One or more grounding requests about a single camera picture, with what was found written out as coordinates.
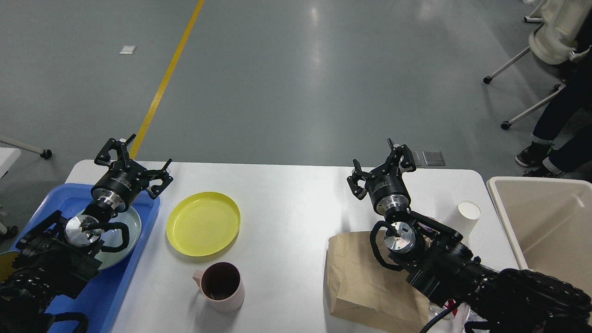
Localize pale green plate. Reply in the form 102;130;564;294
74;203;142;271

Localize blue mug yellow inside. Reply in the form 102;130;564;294
0;251;19;283

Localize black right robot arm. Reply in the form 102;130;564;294
347;139;591;333

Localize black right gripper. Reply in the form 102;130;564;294
347;138;417;216

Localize beige plastic bin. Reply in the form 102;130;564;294
487;177;592;294

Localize white paper cup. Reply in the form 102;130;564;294
443;200;481;238

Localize brown paper bag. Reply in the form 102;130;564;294
326;231;429;333

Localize blue plastic tray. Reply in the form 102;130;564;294
21;183;161;333

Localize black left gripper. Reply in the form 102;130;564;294
91;134;173;213

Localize metal floor socket plates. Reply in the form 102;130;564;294
413;150;446;167

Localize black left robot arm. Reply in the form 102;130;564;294
1;134;173;333

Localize yellow plate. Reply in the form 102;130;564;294
166;191;241;257

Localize pink mug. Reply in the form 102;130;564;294
192;262;245;313

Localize person in dark clothes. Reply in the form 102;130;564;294
515;46;592;178

